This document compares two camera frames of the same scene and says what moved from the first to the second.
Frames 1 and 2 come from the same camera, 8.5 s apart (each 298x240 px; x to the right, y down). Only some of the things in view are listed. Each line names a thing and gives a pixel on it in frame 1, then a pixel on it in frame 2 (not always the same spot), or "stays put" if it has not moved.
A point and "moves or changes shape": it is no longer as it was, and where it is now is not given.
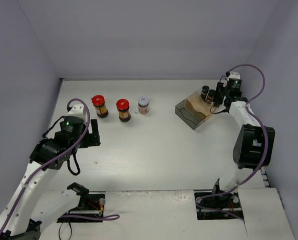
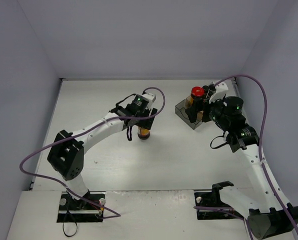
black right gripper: (219, 93) → (204, 106)
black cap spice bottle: (205, 89) stays put
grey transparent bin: (189, 115) stays put
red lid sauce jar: (122, 105) moves or changes shape
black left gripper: (92, 137) → (147, 120)
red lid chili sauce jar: (98, 101) → (143, 133)
